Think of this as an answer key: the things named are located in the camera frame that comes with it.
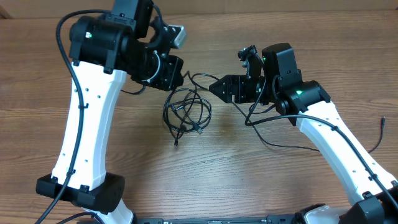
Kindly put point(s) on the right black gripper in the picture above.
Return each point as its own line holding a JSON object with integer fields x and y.
{"x": 231, "y": 83}

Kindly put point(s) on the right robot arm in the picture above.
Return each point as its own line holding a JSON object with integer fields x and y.
{"x": 273, "y": 78}

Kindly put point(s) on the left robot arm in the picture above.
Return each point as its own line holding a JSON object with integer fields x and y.
{"x": 107, "y": 47}

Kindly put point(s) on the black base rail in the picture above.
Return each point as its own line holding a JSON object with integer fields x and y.
{"x": 214, "y": 221}

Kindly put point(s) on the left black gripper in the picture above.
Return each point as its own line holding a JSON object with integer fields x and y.
{"x": 173, "y": 77}

